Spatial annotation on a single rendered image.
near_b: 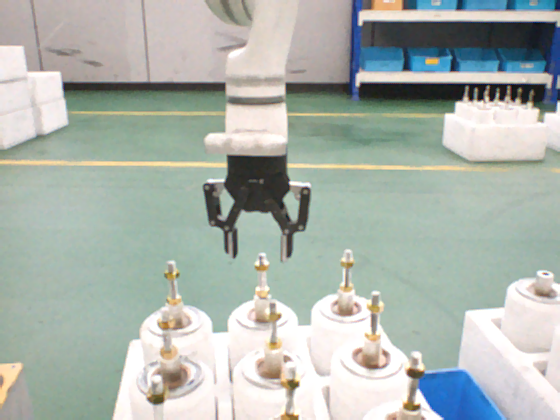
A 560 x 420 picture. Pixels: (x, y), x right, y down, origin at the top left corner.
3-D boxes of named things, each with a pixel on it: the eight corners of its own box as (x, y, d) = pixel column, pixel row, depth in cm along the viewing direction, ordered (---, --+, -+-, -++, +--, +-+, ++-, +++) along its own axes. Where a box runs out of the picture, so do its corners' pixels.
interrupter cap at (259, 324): (231, 307, 73) (231, 303, 73) (282, 300, 75) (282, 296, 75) (240, 336, 66) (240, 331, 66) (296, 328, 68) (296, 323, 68)
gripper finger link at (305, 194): (301, 186, 62) (290, 229, 64) (316, 190, 62) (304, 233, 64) (304, 180, 64) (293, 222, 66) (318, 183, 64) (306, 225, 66)
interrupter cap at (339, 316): (307, 309, 73) (307, 304, 72) (344, 292, 77) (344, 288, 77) (346, 331, 67) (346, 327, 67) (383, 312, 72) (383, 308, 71)
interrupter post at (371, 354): (357, 357, 62) (358, 334, 61) (373, 353, 63) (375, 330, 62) (368, 369, 60) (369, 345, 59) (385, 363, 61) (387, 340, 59)
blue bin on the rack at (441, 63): (400, 68, 512) (402, 47, 505) (438, 69, 511) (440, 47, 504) (410, 72, 465) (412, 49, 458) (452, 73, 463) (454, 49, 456)
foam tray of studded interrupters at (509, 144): (543, 160, 258) (549, 125, 252) (469, 161, 255) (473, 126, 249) (507, 144, 294) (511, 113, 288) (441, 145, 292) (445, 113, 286)
